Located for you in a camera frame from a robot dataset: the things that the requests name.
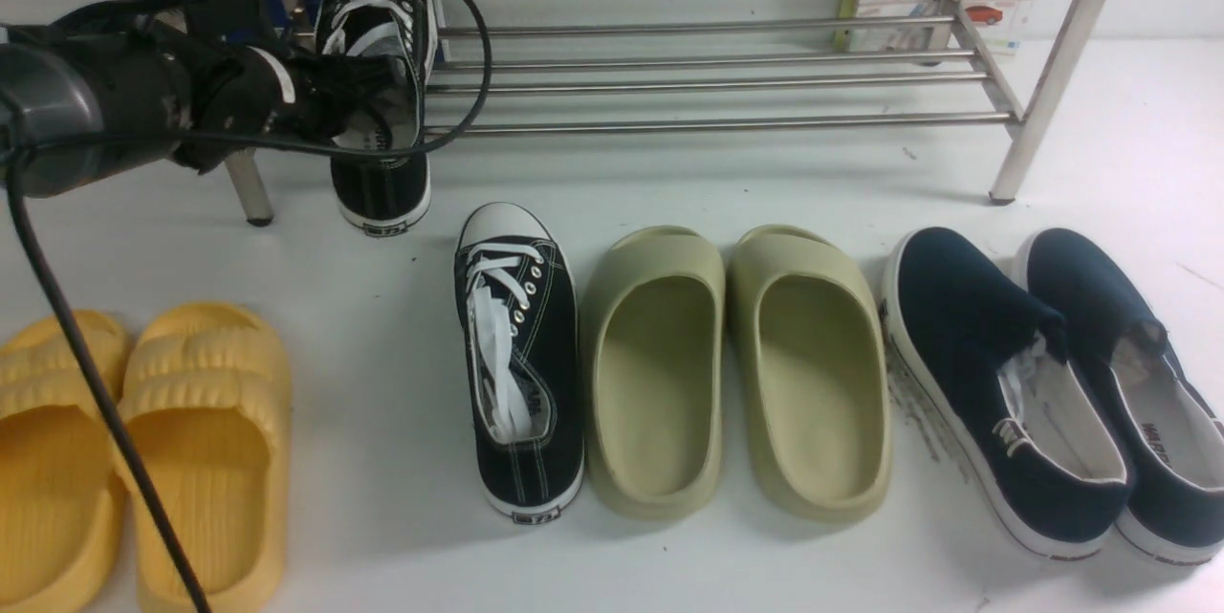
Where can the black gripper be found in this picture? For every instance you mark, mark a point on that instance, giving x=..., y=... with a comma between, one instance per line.
x=256, y=87

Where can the black canvas sneaker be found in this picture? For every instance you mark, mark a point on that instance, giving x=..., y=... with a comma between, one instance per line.
x=516, y=302
x=384, y=198

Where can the stainless steel shoe rack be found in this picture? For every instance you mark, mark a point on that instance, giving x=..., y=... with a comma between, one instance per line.
x=621, y=67

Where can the left navy slip-on shoe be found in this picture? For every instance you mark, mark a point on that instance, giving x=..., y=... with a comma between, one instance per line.
x=993, y=363

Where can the navy slip-on shoe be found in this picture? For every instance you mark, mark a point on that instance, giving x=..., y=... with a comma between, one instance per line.
x=1169, y=434
x=993, y=363

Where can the right navy slip-on shoe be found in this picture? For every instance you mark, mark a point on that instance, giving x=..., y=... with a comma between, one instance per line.
x=1169, y=434

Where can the right yellow slipper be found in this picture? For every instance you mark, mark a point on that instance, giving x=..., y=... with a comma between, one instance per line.
x=208, y=401

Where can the yellow slipper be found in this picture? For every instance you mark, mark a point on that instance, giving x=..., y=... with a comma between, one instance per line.
x=208, y=401
x=62, y=502

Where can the left beige slipper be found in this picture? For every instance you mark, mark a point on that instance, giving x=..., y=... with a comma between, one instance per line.
x=651, y=337

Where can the beige slipper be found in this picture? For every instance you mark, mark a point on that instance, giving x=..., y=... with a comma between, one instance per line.
x=811, y=356
x=651, y=337

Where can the left yellow slipper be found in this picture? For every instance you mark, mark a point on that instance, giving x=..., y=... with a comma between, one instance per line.
x=62, y=502

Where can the right beige slipper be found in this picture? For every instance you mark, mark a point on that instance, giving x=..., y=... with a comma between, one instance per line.
x=811, y=356

